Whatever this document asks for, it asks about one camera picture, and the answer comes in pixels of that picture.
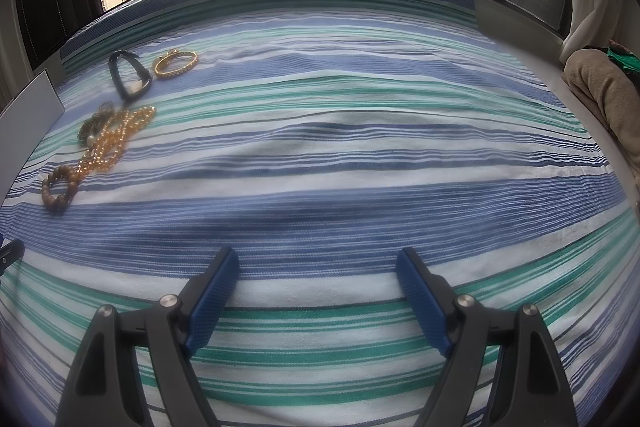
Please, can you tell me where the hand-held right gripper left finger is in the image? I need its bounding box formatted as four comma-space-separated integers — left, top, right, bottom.
54, 246, 241, 427

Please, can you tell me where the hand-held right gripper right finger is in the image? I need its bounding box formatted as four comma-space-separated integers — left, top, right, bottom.
396, 247, 578, 427

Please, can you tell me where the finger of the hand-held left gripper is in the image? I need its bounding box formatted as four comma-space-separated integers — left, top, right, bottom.
0, 237, 26, 278

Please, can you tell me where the light wooden bead bracelet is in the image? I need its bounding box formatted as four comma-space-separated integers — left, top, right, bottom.
41, 164, 81, 212

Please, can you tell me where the amber bead necklace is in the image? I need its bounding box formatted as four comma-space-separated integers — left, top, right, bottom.
75, 104, 157, 180

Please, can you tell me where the grey side panel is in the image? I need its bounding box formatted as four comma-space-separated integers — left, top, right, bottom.
0, 69, 66, 202

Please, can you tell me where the blue green striped bed sheet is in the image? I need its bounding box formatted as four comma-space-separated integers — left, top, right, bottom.
0, 0, 633, 427

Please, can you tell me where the beige cloth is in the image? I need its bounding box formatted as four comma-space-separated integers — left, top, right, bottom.
560, 48, 640, 178

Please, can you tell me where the green cloth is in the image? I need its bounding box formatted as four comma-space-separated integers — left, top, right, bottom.
606, 39, 640, 75

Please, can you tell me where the dark green bead string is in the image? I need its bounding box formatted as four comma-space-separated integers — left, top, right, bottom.
76, 101, 121, 146

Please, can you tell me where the black bracelet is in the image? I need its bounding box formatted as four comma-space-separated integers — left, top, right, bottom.
107, 49, 153, 102

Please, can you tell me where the gold bracelet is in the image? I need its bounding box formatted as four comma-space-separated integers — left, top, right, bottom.
152, 48, 199, 80

